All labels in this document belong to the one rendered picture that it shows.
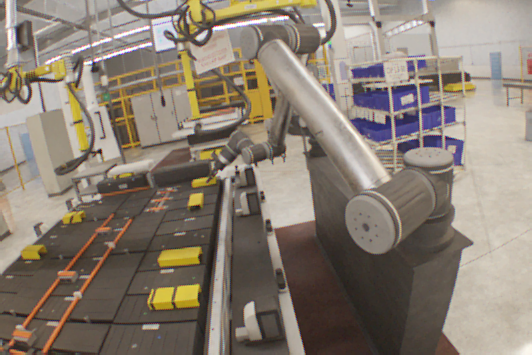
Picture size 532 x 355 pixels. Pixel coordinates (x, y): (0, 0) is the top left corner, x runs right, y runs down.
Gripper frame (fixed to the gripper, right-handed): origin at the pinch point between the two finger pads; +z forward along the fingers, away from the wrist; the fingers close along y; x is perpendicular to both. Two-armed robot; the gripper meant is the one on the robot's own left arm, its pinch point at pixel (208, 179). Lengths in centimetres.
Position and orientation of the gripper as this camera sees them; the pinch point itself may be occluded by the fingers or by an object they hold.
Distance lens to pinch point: 191.7
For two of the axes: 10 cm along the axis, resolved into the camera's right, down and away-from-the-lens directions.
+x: -7.6, -6.1, -2.2
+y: -0.9, -2.4, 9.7
